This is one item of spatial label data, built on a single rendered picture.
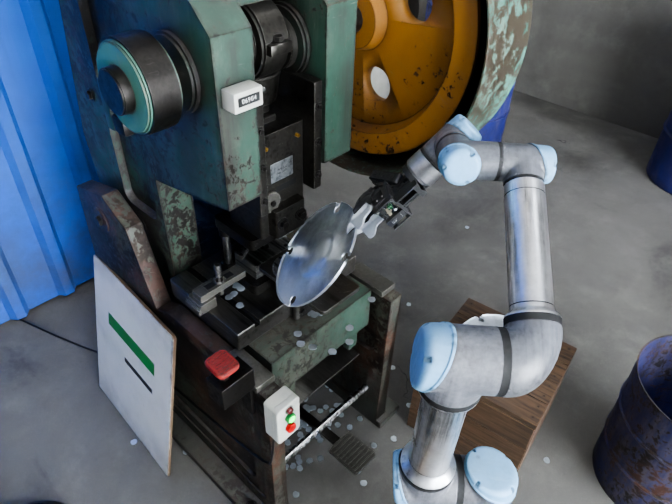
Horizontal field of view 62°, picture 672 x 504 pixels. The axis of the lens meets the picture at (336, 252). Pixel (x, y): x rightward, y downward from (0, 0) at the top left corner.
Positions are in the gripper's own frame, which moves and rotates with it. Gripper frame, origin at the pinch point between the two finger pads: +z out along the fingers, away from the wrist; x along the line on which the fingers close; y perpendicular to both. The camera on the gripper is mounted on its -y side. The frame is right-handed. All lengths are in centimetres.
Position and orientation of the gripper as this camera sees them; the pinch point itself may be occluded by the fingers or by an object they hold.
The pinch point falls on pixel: (351, 228)
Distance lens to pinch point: 131.6
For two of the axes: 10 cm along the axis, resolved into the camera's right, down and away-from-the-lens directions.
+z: -6.8, 6.3, 3.8
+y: 1.5, 6.3, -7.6
